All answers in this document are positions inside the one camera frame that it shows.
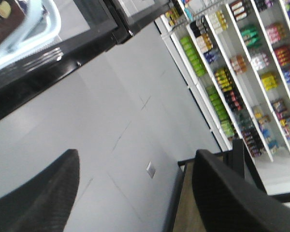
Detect chocolate cookie box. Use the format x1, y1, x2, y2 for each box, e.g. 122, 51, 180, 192
0, 0, 25, 44

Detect near white chest freezer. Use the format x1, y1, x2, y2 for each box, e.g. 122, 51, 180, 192
0, 0, 122, 120

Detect white supermarket shelf unit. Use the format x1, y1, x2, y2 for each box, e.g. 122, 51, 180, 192
159, 0, 290, 161

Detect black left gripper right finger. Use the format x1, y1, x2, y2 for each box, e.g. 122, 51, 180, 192
192, 149, 290, 232

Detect far white chest freezer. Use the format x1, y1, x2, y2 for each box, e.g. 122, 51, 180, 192
104, 0, 171, 44

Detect white chest freezer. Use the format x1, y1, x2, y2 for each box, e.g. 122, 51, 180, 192
104, 0, 171, 44
0, 0, 122, 120

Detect light blue plastic basket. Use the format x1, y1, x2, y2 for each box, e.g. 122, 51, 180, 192
0, 0, 61, 70

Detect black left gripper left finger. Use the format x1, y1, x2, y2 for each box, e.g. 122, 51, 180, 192
0, 149, 80, 232

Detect steel floor socket plate far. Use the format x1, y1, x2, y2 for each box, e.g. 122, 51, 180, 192
146, 161, 156, 179

